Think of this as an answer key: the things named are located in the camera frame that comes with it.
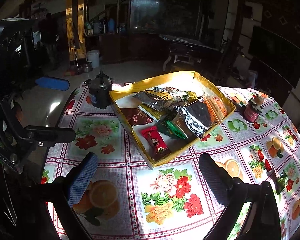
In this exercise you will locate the small green snack packet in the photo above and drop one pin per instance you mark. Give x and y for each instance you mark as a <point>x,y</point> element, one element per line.
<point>280,183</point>

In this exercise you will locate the white plastic bucket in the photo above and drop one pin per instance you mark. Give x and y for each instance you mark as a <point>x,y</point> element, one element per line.
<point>93,57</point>

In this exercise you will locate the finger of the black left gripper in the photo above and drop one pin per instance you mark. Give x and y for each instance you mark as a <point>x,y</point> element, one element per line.
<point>49,136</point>

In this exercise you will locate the red candy packet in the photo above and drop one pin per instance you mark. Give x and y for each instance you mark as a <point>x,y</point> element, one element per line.
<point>156,142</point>

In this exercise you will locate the orange cracker pack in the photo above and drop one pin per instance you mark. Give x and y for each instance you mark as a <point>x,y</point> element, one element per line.
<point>217,106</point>

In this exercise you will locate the yellow cracker pack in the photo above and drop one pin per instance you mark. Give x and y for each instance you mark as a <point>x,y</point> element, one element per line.
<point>154,114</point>

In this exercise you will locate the large silver foil packet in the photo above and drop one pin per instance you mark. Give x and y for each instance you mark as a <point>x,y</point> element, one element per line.
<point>198,116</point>

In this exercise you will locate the green biscuit packet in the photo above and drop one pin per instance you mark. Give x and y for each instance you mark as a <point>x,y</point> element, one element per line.
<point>168,128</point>

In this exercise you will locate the green-ended cracker pack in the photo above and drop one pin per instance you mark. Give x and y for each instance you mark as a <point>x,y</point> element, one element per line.
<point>180,124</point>

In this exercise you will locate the white red small packet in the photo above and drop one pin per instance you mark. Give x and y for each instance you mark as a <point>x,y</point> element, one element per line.
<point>175,92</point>

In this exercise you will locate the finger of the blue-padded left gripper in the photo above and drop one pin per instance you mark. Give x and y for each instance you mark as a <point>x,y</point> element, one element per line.
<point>53,83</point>

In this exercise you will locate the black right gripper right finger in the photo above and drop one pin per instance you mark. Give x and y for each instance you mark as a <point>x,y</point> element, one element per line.
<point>218,180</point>

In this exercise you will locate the floral fruit print tablecloth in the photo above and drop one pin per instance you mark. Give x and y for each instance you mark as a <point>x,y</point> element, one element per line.
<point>127,200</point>

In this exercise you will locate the small silver foil packet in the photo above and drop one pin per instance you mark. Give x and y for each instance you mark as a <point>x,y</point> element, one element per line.
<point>158,98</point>

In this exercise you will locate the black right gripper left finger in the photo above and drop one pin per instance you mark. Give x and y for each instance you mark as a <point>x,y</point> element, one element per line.
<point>79,178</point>

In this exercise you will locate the dark red snack packet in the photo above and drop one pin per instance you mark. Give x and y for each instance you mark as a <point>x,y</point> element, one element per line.
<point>135,116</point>

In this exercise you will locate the dark red lidded jar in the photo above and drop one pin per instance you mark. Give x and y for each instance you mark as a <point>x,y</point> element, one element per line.
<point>253,108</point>

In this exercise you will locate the dark glass coffee table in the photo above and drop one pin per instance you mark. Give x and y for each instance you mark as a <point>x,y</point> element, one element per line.
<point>186,50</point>

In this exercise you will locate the black electric motor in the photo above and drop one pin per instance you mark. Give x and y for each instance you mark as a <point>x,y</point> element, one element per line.
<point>99,89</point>

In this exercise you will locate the yellow green pea packet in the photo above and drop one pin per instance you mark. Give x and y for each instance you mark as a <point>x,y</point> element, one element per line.
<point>189,97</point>

